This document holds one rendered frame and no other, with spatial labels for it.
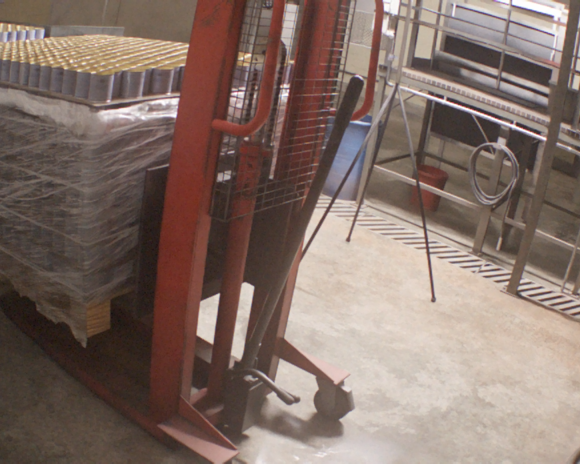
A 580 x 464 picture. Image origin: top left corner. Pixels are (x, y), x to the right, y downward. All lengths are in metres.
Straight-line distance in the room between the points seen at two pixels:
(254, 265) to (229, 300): 0.25
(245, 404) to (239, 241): 0.55
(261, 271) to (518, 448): 1.31
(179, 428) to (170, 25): 3.85
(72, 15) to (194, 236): 4.85
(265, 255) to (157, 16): 3.46
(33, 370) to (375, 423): 1.36
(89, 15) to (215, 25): 4.55
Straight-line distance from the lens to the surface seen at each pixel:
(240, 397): 2.15
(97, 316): 1.90
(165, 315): 1.89
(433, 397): 2.77
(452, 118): 5.86
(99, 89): 1.69
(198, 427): 2.00
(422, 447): 2.45
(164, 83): 1.85
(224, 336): 2.12
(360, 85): 1.70
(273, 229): 2.18
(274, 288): 1.95
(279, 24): 1.51
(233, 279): 2.03
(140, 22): 5.53
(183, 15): 5.16
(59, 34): 3.91
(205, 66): 1.64
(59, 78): 1.85
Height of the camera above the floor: 1.48
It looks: 22 degrees down
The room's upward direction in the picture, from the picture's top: 10 degrees clockwise
